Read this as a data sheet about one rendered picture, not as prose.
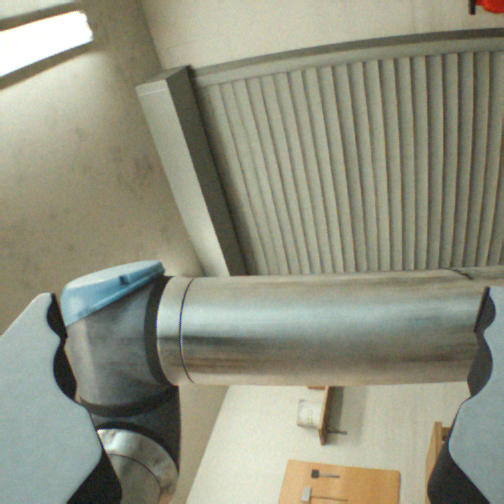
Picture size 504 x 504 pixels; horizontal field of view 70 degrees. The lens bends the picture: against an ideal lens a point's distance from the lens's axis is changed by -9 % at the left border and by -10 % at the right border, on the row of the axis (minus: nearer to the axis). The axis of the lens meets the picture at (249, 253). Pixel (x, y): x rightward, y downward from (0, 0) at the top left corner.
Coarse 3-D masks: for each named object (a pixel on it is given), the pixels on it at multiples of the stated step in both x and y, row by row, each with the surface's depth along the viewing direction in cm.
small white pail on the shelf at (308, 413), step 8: (304, 400) 327; (296, 408) 318; (304, 408) 317; (312, 408) 315; (320, 408) 314; (296, 416) 315; (304, 416) 314; (312, 416) 312; (296, 424) 318; (304, 424) 317; (312, 424) 314
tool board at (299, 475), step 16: (288, 464) 303; (304, 464) 300; (320, 464) 297; (288, 480) 292; (304, 480) 289; (320, 480) 286; (336, 480) 283; (352, 480) 279; (368, 480) 276; (384, 480) 273; (288, 496) 281; (304, 496) 276; (320, 496) 274; (336, 496) 272; (352, 496) 269; (368, 496) 266; (384, 496) 263
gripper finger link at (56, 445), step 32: (32, 320) 10; (0, 352) 9; (32, 352) 9; (64, 352) 9; (0, 384) 8; (32, 384) 8; (64, 384) 9; (0, 416) 7; (32, 416) 7; (64, 416) 7; (0, 448) 6; (32, 448) 6; (64, 448) 6; (96, 448) 6; (0, 480) 6; (32, 480) 6; (64, 480) 6; (96, 480) 6
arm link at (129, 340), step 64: (64, 320) 39; (128, 320) 37; (192, 320) 36; (256, 320) 35; (320, 320) 33; (384, 320) 32; (448, 320) 31; (128, 384) 38; (256, 384) 37; (320, 384) 36; (384, 384) 35
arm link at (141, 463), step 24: (168, 408) 41; (120, 432) 36; (144, 432) 37; (168, 432) 40; (120, 456) 35; (144, 456) 36; (168, 456) 37; (120, 480) 32; (144, 480) 34; (168, 480) 37
